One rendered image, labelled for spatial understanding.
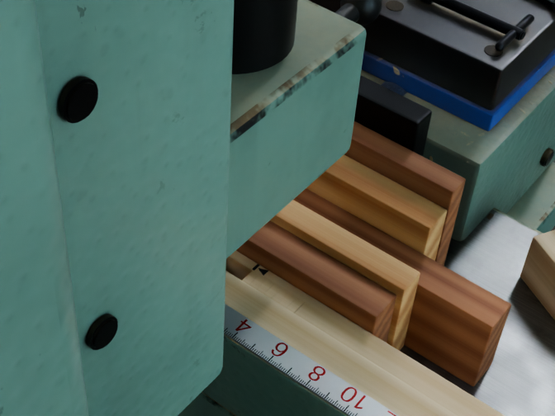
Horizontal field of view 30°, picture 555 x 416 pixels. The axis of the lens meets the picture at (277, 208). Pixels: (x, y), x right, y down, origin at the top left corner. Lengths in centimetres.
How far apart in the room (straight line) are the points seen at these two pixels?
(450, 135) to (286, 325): 15
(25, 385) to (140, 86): 9
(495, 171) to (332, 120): 16
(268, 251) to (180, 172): 21
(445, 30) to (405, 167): 9
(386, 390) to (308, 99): 13
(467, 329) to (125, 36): 30
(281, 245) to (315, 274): 2
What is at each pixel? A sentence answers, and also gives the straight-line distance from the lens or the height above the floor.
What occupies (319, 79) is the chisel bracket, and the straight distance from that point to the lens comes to 42.
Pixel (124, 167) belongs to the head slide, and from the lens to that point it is 27.
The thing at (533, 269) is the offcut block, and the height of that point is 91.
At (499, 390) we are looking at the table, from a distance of 53.
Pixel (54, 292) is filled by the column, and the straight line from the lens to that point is 19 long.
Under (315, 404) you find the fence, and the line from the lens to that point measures 45.
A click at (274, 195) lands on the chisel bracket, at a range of 43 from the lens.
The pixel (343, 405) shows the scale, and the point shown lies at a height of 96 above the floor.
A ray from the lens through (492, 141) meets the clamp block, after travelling 56.
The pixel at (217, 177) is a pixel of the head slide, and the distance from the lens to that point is 31.
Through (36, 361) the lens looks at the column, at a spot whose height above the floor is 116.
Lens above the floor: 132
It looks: 45 degrees down
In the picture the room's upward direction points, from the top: 5 degrees clockwise
